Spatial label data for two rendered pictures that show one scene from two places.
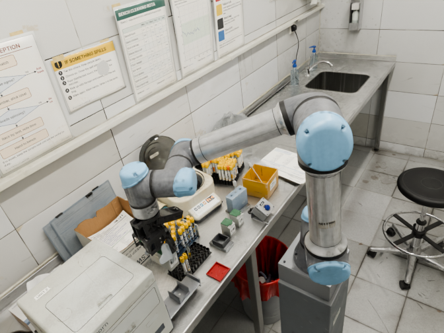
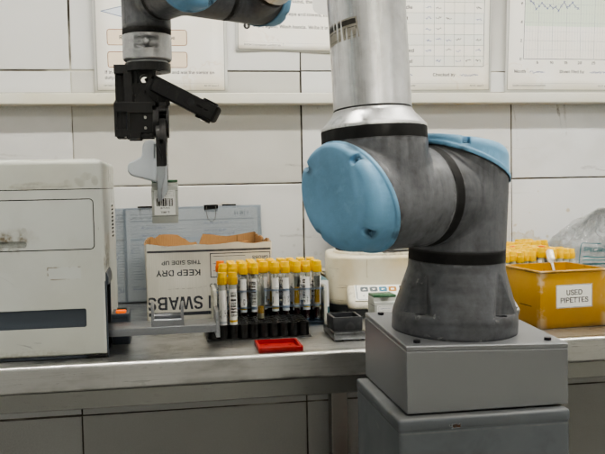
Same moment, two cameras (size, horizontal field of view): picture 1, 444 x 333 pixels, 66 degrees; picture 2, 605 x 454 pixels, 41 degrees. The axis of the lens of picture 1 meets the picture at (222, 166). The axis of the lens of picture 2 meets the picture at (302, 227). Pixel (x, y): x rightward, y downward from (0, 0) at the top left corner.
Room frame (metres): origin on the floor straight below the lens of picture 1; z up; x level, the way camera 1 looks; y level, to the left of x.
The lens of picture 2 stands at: (-0.07, -0.77, 1.13)
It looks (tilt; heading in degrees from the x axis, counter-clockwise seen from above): 3 degrees down; 40
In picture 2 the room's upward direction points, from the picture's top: 1 degrees counter-clockwise
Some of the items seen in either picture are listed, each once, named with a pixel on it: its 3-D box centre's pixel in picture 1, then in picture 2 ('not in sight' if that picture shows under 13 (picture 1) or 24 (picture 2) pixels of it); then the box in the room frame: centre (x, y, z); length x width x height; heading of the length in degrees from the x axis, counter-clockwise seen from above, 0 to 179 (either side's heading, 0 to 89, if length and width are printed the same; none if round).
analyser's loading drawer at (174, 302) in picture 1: (175, 298); (153, 320); (0.75, 0.23, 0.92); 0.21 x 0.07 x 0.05; 140
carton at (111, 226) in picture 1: (122, 234); (206, 273); (1.08, 0.46, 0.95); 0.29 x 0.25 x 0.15; 50
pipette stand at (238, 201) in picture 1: (236, 200); not in sight; (1.21, -0.04, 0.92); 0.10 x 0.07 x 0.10; 132
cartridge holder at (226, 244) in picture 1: (221, 241); (344, 325); (1.00, 0.05, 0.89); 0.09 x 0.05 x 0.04; 50
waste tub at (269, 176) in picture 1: (260, 182); (554, 294); (1.33, -0.18, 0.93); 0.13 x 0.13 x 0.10; 54
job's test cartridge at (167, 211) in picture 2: (168, 258); (165, 202); (0.76, 0.22, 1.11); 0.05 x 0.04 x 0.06; 48
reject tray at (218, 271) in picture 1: (218, 271); (278, 345); (0.87, 0.08, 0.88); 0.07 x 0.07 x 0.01; 50
